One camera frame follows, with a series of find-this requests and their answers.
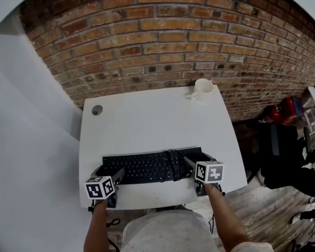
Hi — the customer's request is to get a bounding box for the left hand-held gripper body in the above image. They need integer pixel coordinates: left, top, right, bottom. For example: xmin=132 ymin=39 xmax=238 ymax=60
xmin=84 ymin=174 xmax=119 ymax=209

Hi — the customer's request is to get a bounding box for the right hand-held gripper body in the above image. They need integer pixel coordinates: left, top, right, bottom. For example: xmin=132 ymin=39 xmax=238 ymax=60
xmin=194 ymin=160 xmax=226 ymax=197

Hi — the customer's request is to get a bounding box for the black keyboard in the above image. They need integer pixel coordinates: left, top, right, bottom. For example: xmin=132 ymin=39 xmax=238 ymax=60
xmin=102 ymin=146 xmax=203 ymax=186

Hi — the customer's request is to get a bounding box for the person's left forearm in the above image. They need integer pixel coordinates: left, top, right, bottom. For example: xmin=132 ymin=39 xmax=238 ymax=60
xmin=83 ymin=199 xmax=110 ymax=252

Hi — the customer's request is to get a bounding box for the person's right forearm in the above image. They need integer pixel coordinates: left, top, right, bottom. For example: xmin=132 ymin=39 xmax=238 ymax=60
xmin=204 ymin=182 xmax=249 ymax=252

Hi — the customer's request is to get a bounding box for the white mug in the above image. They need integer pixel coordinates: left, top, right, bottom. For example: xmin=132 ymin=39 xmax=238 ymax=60
xmin=184 ymin=78 xmax=214 ymax=106

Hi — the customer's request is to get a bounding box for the person's grey shirt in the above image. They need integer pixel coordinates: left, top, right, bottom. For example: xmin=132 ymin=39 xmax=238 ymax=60
xmin=121 ymin=208 xmax=276 ymax=252

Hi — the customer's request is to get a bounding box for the black office chair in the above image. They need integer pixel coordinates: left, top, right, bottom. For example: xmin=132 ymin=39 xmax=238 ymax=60
xmin=259 ymin=123 xmax=315 ymax=197

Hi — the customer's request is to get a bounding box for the red fire extinguisher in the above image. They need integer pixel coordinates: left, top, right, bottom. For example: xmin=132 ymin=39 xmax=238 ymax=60
xmin=257 ymin=96 xmax=306 ymax=127

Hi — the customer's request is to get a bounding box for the white metal rack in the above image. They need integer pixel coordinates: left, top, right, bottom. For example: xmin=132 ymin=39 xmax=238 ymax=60
xmin=302 ymin=108 xmax=314 ymax=134

